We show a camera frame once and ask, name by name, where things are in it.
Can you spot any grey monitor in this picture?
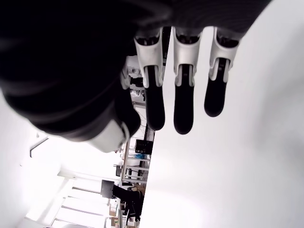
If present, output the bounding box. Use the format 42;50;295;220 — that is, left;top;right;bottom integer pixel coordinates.
101;180;115;198

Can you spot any white metal shelf rack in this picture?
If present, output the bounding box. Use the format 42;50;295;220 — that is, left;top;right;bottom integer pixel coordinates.
120;140;152;185

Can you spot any black office chair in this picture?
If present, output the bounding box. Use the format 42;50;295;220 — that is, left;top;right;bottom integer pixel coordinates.
113;184;144;223

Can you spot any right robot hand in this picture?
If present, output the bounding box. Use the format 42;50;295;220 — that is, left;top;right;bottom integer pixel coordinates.
0;0;274;153

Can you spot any black monitor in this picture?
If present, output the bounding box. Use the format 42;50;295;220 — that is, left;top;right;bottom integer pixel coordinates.
135;139;153;154

